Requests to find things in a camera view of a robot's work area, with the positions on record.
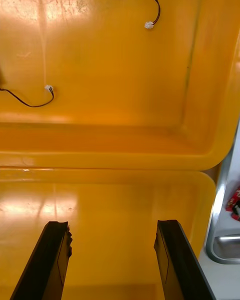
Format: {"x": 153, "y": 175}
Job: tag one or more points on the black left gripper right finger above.
{"x": 177, "y": 262}

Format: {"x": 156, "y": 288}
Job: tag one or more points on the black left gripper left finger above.
{"x": 47, "y": 262}

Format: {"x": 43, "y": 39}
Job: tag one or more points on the steel tray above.
{"x": 225, "y": 250}

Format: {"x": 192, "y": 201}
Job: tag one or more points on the yellow-orange plastic bin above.
{"x": 112, "y": 217}
{"x": 112, "y": 67}

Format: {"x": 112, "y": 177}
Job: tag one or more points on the round red circuit board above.
{"x": 233, "y": 203}

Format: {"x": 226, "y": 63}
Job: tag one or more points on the white sheet lining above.
{"x": 233, "y": 170}

